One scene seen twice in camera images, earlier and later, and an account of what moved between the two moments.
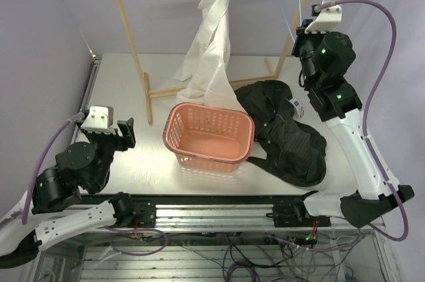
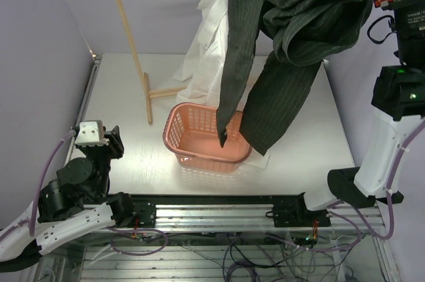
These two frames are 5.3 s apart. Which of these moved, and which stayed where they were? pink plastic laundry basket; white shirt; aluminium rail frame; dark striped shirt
Moved: dark striped shirt
Stayed: pink plastic laundry basket; white shirt; aluminium rail frame
